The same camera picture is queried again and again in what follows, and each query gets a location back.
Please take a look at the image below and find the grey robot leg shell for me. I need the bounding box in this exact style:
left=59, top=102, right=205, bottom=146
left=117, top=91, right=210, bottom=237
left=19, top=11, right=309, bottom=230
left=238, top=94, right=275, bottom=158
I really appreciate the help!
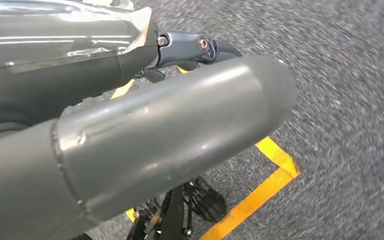
left=0, top=54, right=298, bottom=240

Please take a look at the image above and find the yellow tape floor square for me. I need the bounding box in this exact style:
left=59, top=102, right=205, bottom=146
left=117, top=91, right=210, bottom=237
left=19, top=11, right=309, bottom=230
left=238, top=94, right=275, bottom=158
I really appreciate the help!
left=110, top=65, right=301, bottom=240

